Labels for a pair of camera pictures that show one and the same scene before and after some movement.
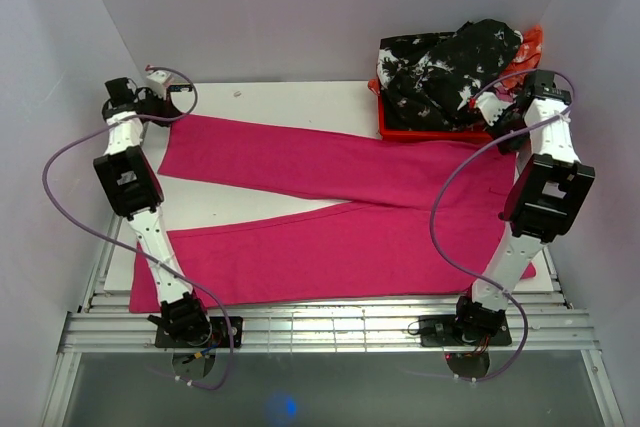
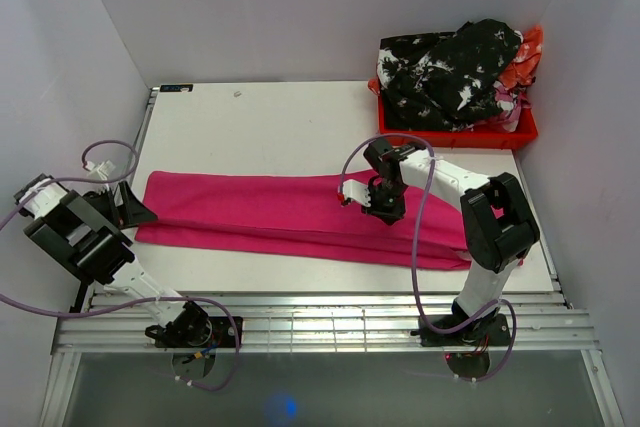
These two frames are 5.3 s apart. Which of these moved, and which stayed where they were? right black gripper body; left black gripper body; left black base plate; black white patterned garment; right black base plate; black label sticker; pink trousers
Moved: right black gripper body; left black gripper body; pink trousers
Stayed: black white patterned garment; left black base plate; right black base plate; black label sticker
